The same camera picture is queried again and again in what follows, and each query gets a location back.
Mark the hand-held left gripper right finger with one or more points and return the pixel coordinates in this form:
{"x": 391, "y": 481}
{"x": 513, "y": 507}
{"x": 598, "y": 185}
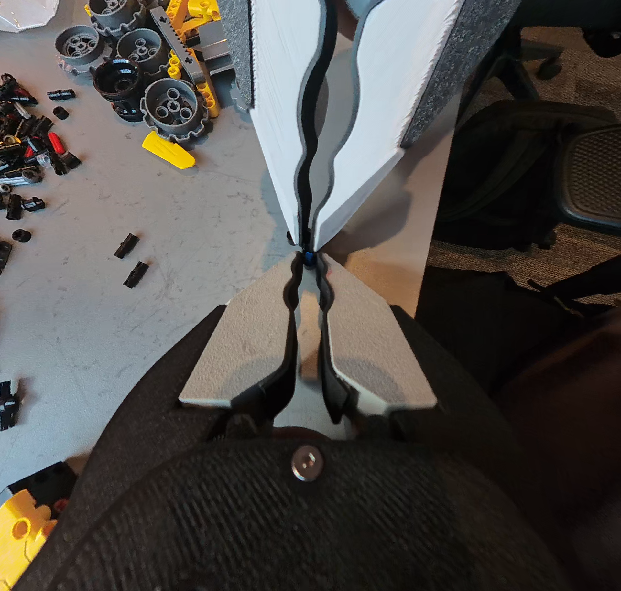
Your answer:
{"x": 378, "y": 353}

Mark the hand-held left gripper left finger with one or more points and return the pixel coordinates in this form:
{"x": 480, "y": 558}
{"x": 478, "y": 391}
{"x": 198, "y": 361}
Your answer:
{"x": 238, "y": 353}

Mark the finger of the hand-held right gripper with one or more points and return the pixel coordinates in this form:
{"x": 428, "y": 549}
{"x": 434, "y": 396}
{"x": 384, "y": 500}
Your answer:
{"x": 277, "y": 67}
{"x": 398, "y": 77}

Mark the pile of small building parts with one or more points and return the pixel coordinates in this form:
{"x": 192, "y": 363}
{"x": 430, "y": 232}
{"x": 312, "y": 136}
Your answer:
{"x": 29, "y": 155}

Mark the yellow toy vehicle model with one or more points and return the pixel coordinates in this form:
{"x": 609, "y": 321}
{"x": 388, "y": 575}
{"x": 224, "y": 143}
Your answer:
{"x": 24, "y": 533}

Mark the grey desk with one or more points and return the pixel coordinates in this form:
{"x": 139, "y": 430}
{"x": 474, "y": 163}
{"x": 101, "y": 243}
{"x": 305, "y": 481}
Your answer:
{"x": 146, "y": 358}

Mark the dark grey gear rack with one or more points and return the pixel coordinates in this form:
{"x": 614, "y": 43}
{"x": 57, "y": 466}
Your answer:
{"x": 175, "y": 43}

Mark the group of grey toothed wheels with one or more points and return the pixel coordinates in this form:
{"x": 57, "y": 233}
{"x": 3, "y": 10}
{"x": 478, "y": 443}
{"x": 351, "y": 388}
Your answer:
{"x": 175, "y": 106}

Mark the yellow curved panel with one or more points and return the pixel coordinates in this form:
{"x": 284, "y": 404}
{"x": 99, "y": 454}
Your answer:
{"x": 168, "y": 151}

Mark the black office chair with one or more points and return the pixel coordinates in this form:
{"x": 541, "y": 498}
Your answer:
{"x": 543, "y": 164}

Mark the black wheel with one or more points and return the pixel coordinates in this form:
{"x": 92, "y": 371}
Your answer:
{"x": 118, "y": 79}

